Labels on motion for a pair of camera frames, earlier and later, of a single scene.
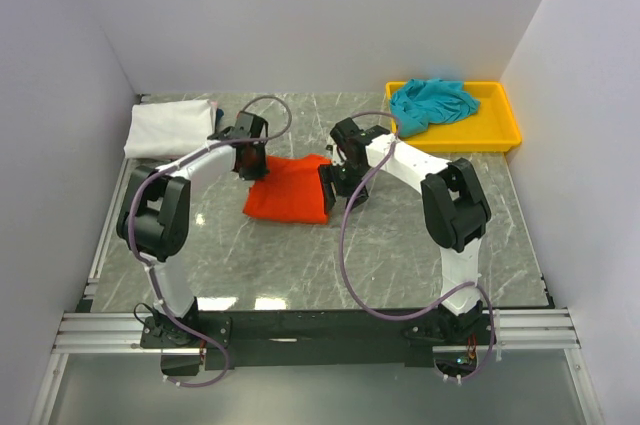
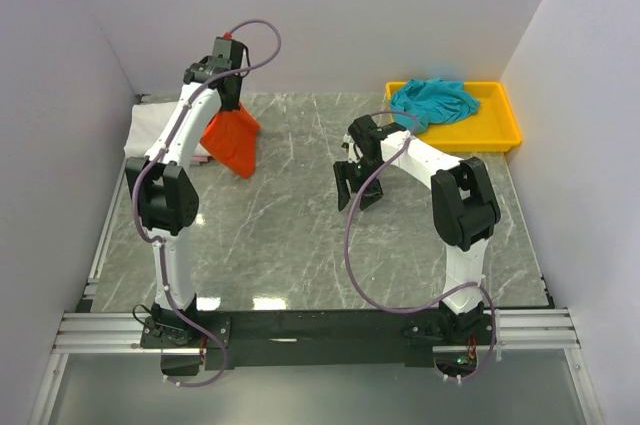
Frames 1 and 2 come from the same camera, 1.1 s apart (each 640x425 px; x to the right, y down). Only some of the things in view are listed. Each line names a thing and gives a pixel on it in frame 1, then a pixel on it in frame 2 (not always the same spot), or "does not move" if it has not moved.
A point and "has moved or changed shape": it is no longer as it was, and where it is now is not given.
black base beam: x=298 y=338 does not move
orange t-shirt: x=291 y=192 has moved or changed shape
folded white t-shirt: x=168 y=129 does not move
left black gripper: x=261 y=170 to x=234 y=104
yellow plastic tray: x=492 y=127 does not move
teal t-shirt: x=420 y=102 does not move
